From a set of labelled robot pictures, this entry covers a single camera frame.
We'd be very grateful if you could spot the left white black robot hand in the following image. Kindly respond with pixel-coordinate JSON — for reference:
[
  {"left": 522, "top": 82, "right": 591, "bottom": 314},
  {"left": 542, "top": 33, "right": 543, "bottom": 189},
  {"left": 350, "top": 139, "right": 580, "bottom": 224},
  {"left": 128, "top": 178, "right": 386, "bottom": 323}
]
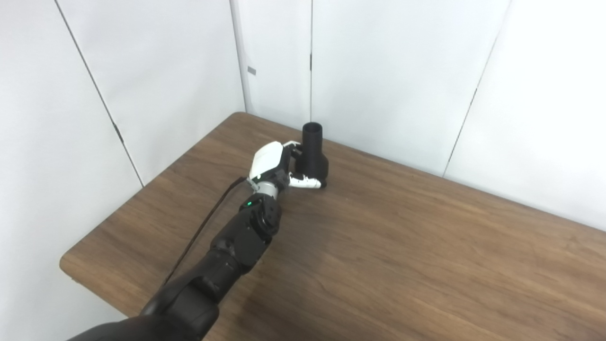
[{"left": 249, "top": 140, "right": 328, "bottom": 190}]

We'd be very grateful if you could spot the black funnel-shaped nozzle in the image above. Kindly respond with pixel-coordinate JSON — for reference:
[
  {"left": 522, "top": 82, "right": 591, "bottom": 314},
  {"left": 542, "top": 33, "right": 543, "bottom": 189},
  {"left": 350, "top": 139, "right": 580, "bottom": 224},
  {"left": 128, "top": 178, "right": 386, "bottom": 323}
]
[{"left": 294, "top": 122, "right": 330, "bottom": 188}]

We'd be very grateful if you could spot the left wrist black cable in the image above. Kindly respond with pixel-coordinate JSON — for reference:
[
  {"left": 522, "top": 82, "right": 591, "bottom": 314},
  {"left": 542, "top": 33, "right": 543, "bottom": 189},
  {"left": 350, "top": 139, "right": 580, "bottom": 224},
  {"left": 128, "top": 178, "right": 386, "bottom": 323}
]
[{"left": 161, "top": 177, "right": 251, "bottom": 287}]

